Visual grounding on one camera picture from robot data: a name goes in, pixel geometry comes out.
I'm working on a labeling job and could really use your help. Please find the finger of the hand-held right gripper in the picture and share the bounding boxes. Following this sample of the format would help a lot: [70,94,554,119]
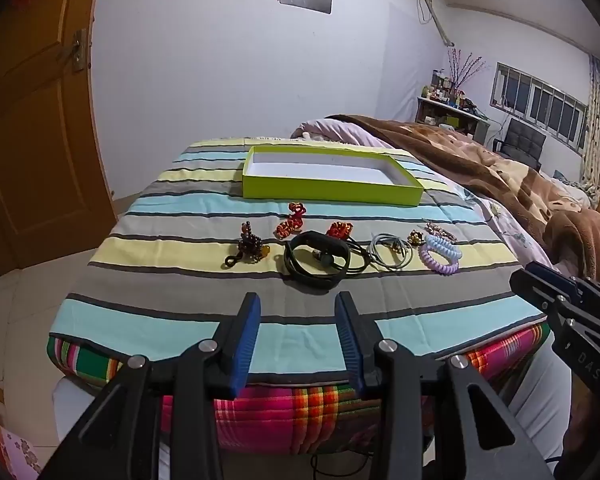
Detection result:
[509,269,571,322]
[524,260,588,301]

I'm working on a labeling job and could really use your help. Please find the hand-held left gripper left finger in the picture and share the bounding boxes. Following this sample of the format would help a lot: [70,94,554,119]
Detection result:
[40,292,262,480]

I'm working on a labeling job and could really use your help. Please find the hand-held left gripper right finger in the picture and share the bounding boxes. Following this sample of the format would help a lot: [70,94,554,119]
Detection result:
[334,291,556,480]

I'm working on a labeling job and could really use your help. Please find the black cord bracelet teal bead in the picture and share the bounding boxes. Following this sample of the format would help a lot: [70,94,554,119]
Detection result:
[305,242,378,278]

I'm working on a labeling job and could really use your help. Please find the blue spiral hair tie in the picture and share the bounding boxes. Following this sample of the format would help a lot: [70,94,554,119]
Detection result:
[424,234,462,263]

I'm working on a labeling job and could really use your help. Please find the purple spiral hair tie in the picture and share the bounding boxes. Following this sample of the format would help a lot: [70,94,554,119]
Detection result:
[418,245,461,276]

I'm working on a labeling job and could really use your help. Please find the black wristband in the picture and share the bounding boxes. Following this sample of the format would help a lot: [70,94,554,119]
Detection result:
[283,230,352,290]

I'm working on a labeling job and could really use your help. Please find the small red knot ornament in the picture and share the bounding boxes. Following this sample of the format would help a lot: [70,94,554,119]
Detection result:
[326,220,354,242]

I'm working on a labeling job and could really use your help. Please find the green cardboard box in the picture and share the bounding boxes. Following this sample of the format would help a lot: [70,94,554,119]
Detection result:
[242,145,425,207]

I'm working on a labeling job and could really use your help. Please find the light grey cloth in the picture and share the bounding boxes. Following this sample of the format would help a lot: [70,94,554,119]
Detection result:
[507,345,573,461]

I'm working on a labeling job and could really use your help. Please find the striped bed sheet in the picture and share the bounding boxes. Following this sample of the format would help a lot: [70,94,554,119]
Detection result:
[47,135,548,386]

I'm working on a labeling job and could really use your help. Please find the brown plush blanket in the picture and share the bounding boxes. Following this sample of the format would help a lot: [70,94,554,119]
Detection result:
[325,114,600,296]

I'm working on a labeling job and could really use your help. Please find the black chair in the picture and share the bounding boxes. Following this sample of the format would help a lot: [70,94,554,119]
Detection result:
[495,117,548,171]

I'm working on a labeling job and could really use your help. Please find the barred window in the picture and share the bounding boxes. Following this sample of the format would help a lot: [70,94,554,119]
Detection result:
[489,62,588,153]

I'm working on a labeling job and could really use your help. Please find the white bed base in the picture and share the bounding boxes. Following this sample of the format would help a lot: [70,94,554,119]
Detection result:
[52,375,171,461]

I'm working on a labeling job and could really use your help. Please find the purple flower branches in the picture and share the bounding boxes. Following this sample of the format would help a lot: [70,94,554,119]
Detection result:
[447,49,488,92]

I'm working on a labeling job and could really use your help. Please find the pink floral box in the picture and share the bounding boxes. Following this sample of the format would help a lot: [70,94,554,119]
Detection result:
[0,395,43,480]

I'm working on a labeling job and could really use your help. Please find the wooden door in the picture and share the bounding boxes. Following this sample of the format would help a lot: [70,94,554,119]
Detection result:
[0,0,118,271]

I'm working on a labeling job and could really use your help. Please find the metal door latch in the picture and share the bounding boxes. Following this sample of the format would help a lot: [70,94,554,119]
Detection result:
[70,27,91,72]

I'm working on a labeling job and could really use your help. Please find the brown bead bracelet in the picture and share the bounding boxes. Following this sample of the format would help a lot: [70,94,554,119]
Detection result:
[224,221,272,268]

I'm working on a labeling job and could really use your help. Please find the grey elastic hair ties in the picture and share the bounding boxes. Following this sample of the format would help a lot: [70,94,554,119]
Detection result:
[369,232,413,272]

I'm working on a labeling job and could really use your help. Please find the black cable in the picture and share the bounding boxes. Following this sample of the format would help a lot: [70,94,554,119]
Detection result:
[310,452,376,480]

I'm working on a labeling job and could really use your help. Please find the white wall pipe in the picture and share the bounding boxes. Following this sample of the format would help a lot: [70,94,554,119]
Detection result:
[417,0,456,46]

